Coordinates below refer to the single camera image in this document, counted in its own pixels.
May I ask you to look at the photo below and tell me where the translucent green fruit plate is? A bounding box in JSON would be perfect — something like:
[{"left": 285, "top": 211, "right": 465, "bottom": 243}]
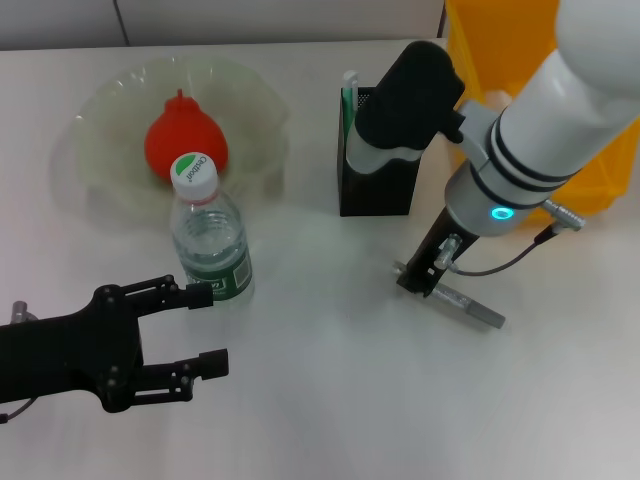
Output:
[{"left": 49, "top": 57, "right": 294, "bottom": 221}]

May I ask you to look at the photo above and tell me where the yellow plastic bin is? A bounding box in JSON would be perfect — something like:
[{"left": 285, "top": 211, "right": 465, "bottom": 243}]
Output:
[{"left": 444, "top": 0, "right": 640, "bottom": 221}]

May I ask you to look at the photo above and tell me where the clear bottle with green label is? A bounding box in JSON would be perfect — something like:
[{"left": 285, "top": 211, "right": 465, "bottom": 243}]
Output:
[{"left": 169, "top": 151, "right": 255, "bottom": 309}]

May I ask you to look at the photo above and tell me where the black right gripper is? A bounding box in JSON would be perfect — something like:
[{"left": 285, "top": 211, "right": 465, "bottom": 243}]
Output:
[{"left": 397, "top": 207, "right": 481, "bottom": 300}]

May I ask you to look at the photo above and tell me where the black mesh pen holder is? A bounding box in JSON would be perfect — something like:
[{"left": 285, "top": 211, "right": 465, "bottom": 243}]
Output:
[{"left": 338, "top": 86, "right": 425, "bottom": 218}]

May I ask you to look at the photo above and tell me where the grey glitter pen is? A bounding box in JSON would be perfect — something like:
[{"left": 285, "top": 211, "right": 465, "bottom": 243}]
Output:
[{"left": 393, "top": 260, "right": 506, "bottom": 331}]

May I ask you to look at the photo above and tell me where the red-orange toy orange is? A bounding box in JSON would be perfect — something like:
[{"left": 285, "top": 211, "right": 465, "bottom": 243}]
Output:
[{"left": 144, "top": 88, "right": 230, "bottom": 186}]

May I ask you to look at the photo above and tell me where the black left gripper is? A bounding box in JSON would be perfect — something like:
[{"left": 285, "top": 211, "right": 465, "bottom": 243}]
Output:
[{"left": 0, "top": 274, "right": 230, "bottom": 414}]

